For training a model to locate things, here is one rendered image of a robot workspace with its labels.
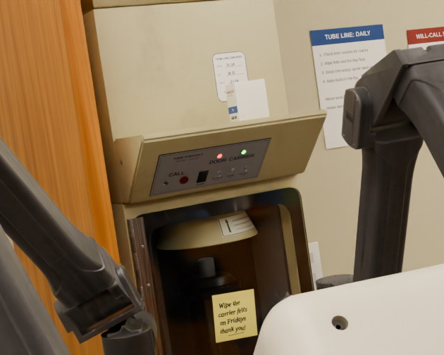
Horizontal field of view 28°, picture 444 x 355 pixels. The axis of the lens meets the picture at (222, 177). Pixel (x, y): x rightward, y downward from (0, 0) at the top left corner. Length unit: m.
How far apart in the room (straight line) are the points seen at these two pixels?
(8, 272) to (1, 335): 0.04
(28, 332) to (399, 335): 0.25
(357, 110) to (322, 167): 1.07
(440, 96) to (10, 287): 0.49
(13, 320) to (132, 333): 0.38
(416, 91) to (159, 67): 0.57
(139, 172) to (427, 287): 0.76
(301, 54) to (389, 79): 1.10
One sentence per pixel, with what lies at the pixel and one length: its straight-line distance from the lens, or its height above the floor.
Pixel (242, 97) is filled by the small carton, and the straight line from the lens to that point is 1.37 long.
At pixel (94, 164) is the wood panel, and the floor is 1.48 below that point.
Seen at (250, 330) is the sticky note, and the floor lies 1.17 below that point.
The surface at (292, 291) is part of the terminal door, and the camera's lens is 1.49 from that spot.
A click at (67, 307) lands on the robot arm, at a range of 0.97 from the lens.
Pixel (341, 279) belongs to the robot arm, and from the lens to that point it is 1.27.
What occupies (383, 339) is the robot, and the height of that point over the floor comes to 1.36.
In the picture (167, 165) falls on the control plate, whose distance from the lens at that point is 1.31.
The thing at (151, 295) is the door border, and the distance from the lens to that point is 1.38.
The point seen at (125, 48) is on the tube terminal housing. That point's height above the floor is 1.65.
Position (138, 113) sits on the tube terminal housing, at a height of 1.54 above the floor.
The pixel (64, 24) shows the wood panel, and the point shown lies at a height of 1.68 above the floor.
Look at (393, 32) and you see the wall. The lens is 2.21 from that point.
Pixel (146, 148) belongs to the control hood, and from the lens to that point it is 1.27.
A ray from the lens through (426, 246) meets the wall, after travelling 2.24.
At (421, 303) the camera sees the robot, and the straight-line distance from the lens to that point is 0.59.
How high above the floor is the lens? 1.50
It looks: 3 degrees down
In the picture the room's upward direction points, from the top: 8 degrees counter-clockwise
